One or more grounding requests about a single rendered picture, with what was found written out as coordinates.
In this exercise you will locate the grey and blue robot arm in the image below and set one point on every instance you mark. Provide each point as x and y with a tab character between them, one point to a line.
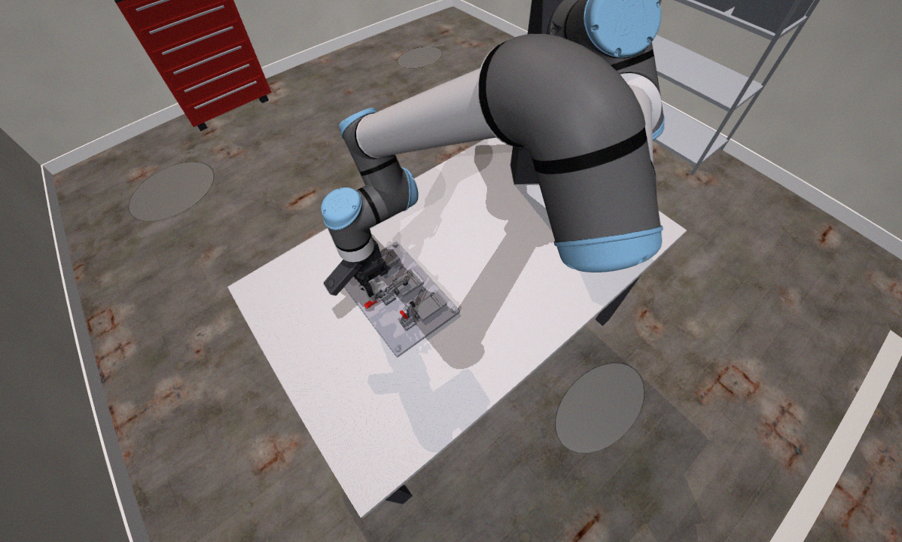
576	115

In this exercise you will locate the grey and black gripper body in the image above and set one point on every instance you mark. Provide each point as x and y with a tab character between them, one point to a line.
371	266

